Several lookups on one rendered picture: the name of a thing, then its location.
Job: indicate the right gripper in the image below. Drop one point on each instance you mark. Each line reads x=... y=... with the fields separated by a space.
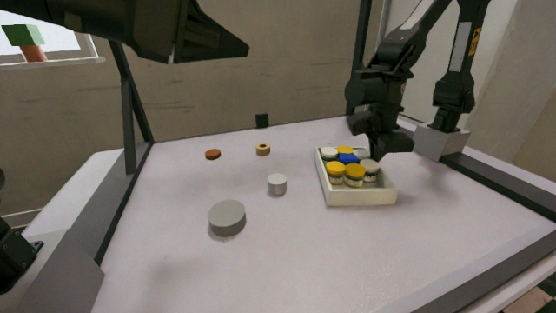
x=151 y=26

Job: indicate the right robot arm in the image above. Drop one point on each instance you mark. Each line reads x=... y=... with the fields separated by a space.
x=16 y=253

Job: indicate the white cylinder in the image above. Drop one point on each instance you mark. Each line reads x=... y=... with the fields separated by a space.
x=329 y=155
x=361 y=154

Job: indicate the brown flat disc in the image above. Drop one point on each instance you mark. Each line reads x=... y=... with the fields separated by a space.
x=212 y=154

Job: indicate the blue jar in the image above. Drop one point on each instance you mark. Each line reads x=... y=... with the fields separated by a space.
x=348 y=159

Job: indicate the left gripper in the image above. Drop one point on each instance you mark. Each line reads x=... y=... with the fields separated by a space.
x=390 y=142

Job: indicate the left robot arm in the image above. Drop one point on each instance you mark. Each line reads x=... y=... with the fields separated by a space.
x=403 y=46

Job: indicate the tan roll of tape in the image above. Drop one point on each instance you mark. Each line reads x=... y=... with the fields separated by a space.
x=262 y=149

